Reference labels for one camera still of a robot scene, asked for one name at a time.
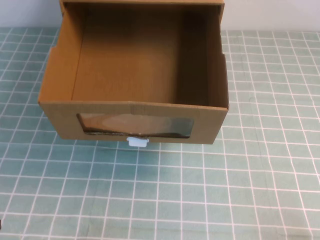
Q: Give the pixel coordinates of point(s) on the cardboard drawer with window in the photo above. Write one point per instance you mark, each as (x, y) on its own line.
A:
(150, 120)

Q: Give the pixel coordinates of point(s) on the green grid tablecloth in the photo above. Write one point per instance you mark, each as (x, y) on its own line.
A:
(150, 195)

